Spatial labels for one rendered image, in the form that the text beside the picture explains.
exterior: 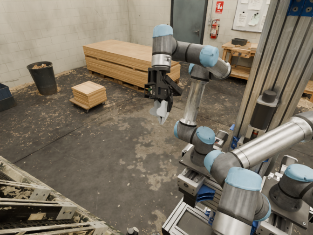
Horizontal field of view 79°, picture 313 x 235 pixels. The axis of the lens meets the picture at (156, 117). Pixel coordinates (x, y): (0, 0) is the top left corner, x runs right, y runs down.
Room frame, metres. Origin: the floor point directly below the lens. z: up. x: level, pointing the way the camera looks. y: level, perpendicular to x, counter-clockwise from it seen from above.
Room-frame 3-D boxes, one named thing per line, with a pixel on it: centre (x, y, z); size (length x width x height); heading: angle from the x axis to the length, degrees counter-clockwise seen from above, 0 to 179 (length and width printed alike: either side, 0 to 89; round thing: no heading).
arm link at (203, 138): (0.91, -0.30, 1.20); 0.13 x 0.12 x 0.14; 54
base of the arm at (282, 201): (0.61, -0.70, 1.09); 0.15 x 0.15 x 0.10
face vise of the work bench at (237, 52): (4.42, -1.93, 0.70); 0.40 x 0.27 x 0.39; 53
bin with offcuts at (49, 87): (4.08, 2.56, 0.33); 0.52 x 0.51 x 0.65; 53
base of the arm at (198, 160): (0.91, -0.30, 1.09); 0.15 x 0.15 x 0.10
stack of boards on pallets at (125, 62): (4.92, 0.69, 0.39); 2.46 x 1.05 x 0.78; 53
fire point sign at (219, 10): (5.66, -1.63, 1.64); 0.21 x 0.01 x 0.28; 53
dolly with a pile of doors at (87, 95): (3.45, 1.41, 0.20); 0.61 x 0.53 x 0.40; 53
